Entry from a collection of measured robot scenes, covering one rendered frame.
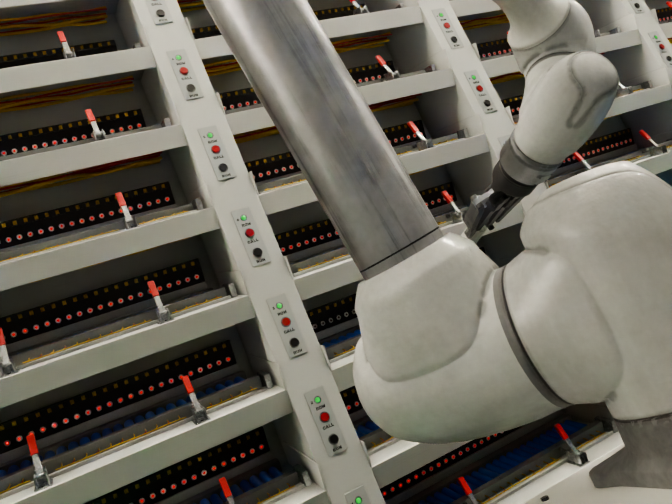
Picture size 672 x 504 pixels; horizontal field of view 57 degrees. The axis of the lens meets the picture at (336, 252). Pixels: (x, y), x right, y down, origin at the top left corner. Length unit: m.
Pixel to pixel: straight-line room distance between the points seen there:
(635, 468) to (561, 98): 0.50
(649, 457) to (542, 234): 0.21
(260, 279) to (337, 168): 0.60
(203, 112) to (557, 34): 0.71
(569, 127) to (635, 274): 0.41
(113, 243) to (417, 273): 0.73
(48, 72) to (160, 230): 0.39
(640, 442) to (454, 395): 0.17
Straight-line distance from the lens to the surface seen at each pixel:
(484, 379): 0.61
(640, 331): 0.57
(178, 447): 1.15
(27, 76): 1.39
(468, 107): 1.61
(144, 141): 1.31
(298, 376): 1.19
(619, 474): 0.65
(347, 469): 1.20
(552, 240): 0.59
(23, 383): 1.16
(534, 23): 1.02
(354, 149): 0.64
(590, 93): 0.91
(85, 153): 1.29
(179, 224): 1.23
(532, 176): 1.01
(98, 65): 1.40
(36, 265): 1.21
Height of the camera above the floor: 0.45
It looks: 12 degrees up
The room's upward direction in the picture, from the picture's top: 24 degrees counter-clockwise
